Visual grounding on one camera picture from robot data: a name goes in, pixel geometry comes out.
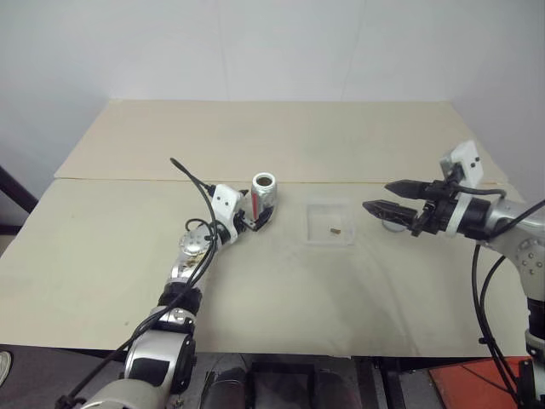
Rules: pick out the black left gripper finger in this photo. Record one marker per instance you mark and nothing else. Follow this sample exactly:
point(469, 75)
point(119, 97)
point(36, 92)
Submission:
point(265, 217)
point(245, 194)

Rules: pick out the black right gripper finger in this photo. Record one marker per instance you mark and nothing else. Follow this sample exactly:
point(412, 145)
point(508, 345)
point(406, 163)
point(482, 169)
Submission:
point(391, 211)
point(406, 189)

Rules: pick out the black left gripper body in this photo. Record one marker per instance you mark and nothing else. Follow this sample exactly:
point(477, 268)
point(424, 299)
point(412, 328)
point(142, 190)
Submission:
point(246, 219)

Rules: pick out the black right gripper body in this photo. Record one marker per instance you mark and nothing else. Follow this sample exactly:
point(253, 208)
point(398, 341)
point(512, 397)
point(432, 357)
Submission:
point(436, 209)

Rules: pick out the silver cylindrical can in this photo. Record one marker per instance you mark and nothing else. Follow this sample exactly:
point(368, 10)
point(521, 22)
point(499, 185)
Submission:
point(266, 194)

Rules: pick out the small brown object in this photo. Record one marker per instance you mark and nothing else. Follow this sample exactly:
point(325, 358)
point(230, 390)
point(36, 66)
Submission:
point(334, 231)

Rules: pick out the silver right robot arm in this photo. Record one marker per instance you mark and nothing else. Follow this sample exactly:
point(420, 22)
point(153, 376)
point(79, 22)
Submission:
point(528, 255)

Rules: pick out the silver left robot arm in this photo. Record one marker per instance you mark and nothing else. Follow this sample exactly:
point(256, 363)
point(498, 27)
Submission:
point(157, 353)

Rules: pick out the clear plastic tray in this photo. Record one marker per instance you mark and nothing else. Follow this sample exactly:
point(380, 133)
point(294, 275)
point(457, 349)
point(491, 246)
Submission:
point(330, 217)

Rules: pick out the black box between rounded shapes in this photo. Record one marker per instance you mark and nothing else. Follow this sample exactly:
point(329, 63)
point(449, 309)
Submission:
point(283, 385)

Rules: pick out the dark rounded shape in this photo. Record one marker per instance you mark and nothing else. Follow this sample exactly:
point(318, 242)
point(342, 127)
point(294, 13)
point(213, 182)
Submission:
point(334, 392)
point(230, 389)

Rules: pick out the orange red panel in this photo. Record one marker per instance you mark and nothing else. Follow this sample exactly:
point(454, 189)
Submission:
point(464, 383)

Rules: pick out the black slanted bar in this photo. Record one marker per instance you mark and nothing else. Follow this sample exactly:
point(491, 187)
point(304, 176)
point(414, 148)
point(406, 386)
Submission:
point(17, 196)

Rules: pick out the dark grey board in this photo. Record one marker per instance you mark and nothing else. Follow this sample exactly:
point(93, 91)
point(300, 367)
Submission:
point(42, 370)

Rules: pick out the white shoe tip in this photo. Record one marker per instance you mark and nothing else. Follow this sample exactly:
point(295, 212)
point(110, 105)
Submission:
point(4, 368)

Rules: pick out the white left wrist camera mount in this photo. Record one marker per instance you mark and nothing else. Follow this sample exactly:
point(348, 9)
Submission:
point(223, 202)

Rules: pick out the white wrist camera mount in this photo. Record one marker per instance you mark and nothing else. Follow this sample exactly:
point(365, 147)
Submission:
point(466, 159)
point(223, 202)

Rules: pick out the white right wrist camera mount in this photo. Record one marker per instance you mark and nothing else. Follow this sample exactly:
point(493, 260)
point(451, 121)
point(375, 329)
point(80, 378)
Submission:
point(466, 159)

